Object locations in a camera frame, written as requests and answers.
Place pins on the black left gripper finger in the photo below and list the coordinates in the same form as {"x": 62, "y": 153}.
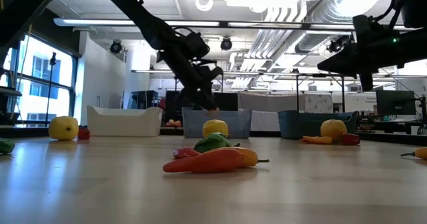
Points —
{"x": 190, "y": 99}
{"x": 207, "y": 99}

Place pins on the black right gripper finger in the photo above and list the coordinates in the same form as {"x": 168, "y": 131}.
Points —
{"x": 367, "y": 80}
{"x": 343, "y": 62}

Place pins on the large yellow bell pepper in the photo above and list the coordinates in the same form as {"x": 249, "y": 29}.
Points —
{"x": 63, "y": 128}
{"x": 215, "y": 127}

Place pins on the green bell pepper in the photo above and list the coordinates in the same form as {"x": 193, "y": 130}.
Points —
{"x": 210, "y": 143}
{"x": 6, "y": 146}

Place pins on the red sweet pepper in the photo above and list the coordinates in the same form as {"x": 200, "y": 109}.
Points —
{"x": 183, "y": 153}

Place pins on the large orange-yellow bell pepper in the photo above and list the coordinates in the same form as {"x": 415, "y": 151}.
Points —
{"x": 333, "y": 129}

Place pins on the small red bell pepper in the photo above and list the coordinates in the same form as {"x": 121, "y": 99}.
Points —
{"x": 351, "y": 139}
{"x": 83, "y": 134}

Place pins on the yellow-orange sweet pepper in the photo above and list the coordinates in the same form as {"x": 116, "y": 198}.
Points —
{"x": 250, "y": 156}
{"x": 421, "y": 153}

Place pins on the slim red-orange sweet pepper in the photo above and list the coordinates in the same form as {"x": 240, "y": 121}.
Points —
{"x": 317, "y": 139}

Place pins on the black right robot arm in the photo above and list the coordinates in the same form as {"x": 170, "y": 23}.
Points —
{"x": 413, "y": 47}

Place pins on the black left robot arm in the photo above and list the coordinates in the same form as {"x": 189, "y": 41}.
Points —
{"x": 143, "y": 14}

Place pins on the tall black background monitor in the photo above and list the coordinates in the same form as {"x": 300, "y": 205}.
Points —
{"x": 173, "y": 105}

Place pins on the black ceiling spotlight cluster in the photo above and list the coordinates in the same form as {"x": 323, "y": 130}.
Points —
{"x": 337, "y": 44}

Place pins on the small orange background ball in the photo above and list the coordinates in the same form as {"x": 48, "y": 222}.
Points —
{"x": 177, "y": 123}
{"x": 170, "y": 122}

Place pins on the wide black background monitor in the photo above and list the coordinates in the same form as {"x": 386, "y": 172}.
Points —
{"x": 395, "y": 102}

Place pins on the grey translucent plastic basket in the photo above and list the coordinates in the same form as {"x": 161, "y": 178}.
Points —
{"x": 233, "y": 124}

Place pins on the round black ceiling spotlight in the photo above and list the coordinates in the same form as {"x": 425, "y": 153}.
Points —
{"x": 226, "y": 44}
{"x": 115, "y": 46}

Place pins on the dark equipment cart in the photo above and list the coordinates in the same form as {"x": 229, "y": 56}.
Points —
{"x": 144, "y": 99}

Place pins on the speckled white panel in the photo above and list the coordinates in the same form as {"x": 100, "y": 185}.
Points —
{"x": 318, "y": 103}

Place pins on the white hanging cloth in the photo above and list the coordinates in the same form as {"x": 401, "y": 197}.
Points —
{"x": 267, "y": 102}

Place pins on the white plastic basket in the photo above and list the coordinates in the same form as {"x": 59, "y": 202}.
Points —
{"x": 123, "y": 124}

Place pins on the white ceiling pipe bundle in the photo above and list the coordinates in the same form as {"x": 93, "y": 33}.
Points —
{"x": 277, "y": 27}

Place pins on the teal plastic basket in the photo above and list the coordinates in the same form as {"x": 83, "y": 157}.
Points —
{"x": 300, "y": 125}

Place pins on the long ceiling light strip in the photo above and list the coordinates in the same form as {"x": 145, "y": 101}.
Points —
{"x": 267, "y": 24}
{"x": 100, "y": 22}

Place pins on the black tripod stand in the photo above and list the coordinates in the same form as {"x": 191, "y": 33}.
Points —
{"x": 52, "y": 59}

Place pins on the large room window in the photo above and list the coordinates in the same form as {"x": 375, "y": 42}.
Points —
{"x": 40, "y": 67}

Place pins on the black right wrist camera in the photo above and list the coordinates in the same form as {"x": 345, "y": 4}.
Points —
{"x": 363, "y": 25}

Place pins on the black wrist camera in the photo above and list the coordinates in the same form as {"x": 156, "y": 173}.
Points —
{"x": 197, "y": 45}
{"x": 363, "y": 25}

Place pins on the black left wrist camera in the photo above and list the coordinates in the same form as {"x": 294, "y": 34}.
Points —
{"x": 197, "y": 45}

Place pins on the silver ventilation duct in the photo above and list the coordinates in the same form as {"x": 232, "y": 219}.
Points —
{"x": 333, "y": 14}

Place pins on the black workstation frame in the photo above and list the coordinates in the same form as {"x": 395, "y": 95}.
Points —
{"x": 297, "y": 90}

